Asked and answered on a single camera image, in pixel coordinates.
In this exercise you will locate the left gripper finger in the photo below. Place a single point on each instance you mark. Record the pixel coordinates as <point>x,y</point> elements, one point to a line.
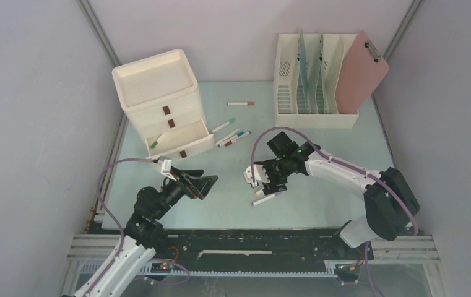
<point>191,174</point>
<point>204,184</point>

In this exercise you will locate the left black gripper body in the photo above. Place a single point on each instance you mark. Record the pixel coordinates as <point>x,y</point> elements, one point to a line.
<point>184,185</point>

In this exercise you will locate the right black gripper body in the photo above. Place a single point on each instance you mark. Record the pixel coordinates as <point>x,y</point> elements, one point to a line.
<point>277,172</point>

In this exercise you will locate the white marker purple cap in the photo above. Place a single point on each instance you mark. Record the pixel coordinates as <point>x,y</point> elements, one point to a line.
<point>265,199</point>

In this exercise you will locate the white marker dark-green cap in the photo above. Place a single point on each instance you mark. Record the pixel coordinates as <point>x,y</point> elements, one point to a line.
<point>155,141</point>

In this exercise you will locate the cream three-drawer cabinet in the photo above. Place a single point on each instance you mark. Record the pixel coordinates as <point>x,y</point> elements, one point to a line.
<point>160,95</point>

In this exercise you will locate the green clipboard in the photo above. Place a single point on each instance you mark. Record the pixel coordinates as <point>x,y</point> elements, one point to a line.
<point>332,57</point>

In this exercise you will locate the blue clipboard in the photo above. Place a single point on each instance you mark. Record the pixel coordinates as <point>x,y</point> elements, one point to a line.
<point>304,100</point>

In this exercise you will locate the pink clipboard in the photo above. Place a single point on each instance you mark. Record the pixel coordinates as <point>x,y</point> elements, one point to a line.
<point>361,72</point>

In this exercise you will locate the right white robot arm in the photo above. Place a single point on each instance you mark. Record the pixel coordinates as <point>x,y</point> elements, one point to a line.
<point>390,204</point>

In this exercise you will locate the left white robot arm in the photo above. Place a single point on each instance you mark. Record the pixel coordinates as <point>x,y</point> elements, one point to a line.
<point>144,236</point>

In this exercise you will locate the white marker maroon cap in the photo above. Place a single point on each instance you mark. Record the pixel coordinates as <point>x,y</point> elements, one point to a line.
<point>237,138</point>

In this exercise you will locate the white marker teal cap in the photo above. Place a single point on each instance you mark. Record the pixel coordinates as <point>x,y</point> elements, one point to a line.
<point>231,135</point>

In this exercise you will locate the white marker green cap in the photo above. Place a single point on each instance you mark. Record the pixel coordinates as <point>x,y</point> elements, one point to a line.
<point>225,124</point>

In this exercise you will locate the white marker brown cap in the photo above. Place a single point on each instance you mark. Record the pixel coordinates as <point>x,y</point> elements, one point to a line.
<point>240,103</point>

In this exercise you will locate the cream file organizer rack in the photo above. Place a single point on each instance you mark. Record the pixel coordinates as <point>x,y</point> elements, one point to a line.
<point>287,84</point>

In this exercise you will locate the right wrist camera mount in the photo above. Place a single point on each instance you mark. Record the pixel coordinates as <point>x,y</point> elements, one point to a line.
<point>255,175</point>

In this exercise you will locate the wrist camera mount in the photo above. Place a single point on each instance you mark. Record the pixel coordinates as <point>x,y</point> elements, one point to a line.
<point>255,175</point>
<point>165,166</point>

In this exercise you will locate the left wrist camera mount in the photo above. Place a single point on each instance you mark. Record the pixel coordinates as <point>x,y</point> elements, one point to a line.
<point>165,166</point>

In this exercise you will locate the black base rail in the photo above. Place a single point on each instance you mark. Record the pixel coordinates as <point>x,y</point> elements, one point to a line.
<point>259,252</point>

